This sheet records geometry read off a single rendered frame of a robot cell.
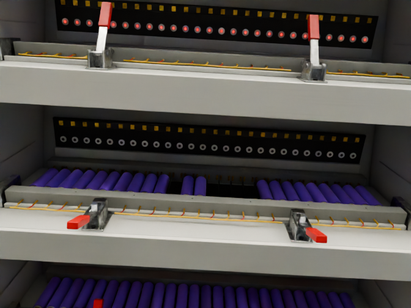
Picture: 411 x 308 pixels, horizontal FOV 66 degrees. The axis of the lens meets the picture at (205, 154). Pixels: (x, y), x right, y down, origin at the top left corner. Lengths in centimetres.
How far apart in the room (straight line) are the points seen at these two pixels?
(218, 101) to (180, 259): 20
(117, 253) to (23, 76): 24
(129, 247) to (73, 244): 7
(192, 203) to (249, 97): 16
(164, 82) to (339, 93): 21
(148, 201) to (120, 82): 16
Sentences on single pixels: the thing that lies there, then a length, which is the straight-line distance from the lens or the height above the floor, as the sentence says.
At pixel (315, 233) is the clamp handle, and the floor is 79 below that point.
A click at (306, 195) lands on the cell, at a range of 51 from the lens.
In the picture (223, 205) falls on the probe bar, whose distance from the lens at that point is 44.
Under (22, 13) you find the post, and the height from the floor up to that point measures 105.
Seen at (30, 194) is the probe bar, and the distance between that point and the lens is 50.
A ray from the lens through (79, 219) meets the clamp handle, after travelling 38.
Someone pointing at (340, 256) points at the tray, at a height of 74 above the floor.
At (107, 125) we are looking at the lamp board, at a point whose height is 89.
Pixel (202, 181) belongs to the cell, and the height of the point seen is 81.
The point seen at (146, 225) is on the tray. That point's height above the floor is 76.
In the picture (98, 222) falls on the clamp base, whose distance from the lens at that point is 42.
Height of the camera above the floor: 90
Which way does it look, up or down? 5 degrees down
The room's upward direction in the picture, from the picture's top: 3 degrees clockwise
